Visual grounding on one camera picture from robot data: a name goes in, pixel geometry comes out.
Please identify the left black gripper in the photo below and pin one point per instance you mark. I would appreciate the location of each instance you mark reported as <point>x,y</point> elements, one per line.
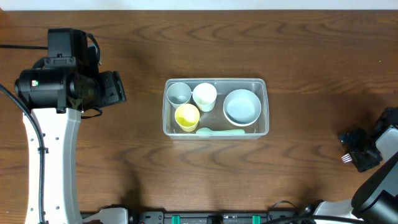
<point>117,93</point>

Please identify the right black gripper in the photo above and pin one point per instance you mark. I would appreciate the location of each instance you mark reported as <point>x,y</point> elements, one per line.
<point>360,162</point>

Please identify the white plastic fork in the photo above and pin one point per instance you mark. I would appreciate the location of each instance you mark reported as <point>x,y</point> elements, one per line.
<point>346,158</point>

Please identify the grey plastic cup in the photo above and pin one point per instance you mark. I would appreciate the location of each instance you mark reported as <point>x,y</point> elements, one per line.
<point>179,94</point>

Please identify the yellow plastic cup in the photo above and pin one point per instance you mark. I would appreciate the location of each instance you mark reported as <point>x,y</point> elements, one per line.
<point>187,117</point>

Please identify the white plastic cup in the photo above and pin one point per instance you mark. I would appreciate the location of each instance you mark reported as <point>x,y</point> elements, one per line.
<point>204,95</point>

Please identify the light green plastic spoon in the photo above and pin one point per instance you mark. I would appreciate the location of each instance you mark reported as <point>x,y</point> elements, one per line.
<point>208,131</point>

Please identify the grey plastic bowl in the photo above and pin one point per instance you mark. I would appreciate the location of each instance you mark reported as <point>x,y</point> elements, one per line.
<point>242,98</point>

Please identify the white plastic bowl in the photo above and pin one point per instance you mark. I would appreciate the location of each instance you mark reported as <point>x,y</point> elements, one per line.
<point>242,117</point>

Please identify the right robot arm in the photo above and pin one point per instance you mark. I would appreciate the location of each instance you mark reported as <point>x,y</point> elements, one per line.
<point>376,200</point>

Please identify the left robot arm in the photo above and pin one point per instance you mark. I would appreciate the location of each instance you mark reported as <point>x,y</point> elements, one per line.
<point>60,197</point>

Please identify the clear plastic container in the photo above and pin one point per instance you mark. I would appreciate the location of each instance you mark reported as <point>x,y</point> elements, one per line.
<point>215,118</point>

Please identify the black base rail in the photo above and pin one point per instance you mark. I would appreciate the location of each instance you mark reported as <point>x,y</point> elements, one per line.
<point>160,217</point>

